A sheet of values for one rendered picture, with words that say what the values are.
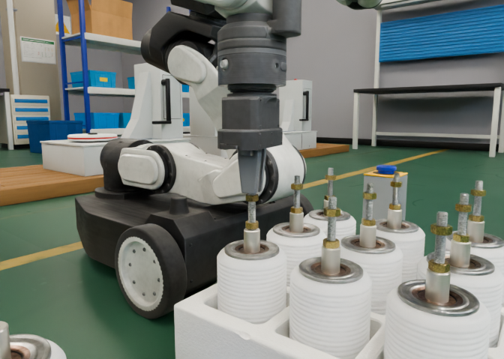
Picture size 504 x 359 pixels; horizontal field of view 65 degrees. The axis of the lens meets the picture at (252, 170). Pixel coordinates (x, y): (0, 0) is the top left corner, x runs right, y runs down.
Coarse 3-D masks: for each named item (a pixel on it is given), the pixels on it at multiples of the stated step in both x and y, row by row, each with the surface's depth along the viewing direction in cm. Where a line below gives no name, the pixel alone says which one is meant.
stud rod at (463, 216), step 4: (460, 196) 48; (464, 196) 48; (468, 196) 48; (460, 200) 48; (464, 200) 48; (468, 200) 48; (460, 204) 48; (464, 204) 48; (460, 212) 48; (464, 212) 48; (460, 216) 48; (464, 216) 48; (460, 220) 48; (464, 220) 48; (460, 224) 48; (464, 224) 48; (460, 228) 48; (464, 228) 48; (460, 232) 49; (464, 232) 48
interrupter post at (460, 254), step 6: (456, 246) 48; (462, 246) 48; (468, 246) 48; (450, 252) 50; (456, 252) 49; (462, 252) 48; (468, 252) 48; (450, 258) 50; (456, 258) 49; (462, 258) 48; (468, 258) 48; (456, 264) 49; (462, 264) 48; (468, 264) 48
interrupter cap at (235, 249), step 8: (240, 240) 57; (224, 248) 54; (232, 248) 54; (240, 248) 55; (264, 248) 55; (272, 248) 54; (232, 256) 51; (240, 256) 51; (248, 256) 51; (256, 256) 51; (264, 256) 51; (272, 256) 52
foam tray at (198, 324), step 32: (288, 288) 59; (192, 320) 52; (224, 320) 50; (288, 320) 50; (384, 320) 50; (192, 352) 52; (224, 352) 49; (256, 352) 46; (288, 352) 43; (320, 352) 43
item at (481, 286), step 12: (420, 264) 50; (420, 276) 50; (456, 276) 46; (468, 276) 46; (480, 276) 46; (492, 276) 46; (468, 288) 45; (480, 288) 45; (492, 288) 45; (480, 300) 45; (492, 300) 45; (492, 312) 46; (492, 324) 46; (492, 336) 46
